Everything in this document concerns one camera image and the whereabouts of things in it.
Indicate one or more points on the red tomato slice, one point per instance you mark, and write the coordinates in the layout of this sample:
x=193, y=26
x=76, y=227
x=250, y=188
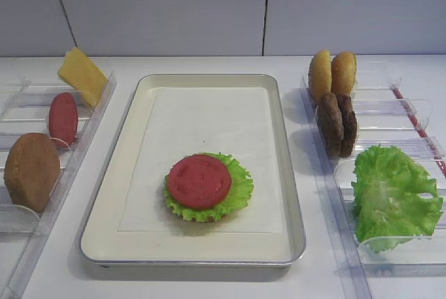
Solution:
x=63, y=120
x=199, y=181

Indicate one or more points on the green lettuce leaf on tray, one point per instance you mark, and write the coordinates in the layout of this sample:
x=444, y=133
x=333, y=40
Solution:
x=238, y=197

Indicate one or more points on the front brown meat patty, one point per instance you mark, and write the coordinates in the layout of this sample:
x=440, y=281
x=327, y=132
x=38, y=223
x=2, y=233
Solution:
x=330, y=123

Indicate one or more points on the brown meat patty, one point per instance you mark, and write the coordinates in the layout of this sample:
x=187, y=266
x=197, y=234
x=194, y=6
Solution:
x=349, y=124
x=330, y=123

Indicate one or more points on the rear brown meat patty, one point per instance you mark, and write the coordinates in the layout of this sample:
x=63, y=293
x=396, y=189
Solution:
x=349, y=124

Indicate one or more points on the yellow cheese slice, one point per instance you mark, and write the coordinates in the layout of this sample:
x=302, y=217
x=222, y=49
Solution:
x=83, y=75

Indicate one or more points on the upright red tomato slice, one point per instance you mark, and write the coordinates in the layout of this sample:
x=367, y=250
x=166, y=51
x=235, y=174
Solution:
x=63, y=120

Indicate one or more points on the green lettuce leaf in rack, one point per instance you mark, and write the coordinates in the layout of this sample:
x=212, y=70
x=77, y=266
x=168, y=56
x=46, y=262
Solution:
x=394, y=198

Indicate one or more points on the left golden bun half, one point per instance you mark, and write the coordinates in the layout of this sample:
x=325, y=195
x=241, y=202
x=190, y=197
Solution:
x=320, y=75

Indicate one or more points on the golden bun half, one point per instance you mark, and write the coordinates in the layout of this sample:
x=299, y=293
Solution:
x=343, y=68
x=320, y=75

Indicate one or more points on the metal baking tray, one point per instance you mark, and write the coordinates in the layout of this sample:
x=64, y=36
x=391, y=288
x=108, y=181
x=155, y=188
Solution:
x=174, y=116

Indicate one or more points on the right golden bun half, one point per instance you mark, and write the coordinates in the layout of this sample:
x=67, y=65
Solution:
x=343, y=68

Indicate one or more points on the right clear acrylic rack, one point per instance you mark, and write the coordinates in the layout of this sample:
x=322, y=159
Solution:
x=389, y=266

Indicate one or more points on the clear acrylic rack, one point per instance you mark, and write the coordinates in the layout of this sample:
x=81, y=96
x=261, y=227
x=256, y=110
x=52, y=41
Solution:
x=389, y=266
x=24, y=232

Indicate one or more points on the brown bun in left rack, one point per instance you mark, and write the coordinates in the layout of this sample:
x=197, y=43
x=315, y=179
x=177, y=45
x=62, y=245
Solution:
x=32, y=168

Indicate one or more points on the left clear acrylic rack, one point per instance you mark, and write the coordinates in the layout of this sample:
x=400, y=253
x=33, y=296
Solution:
x=24, y=232

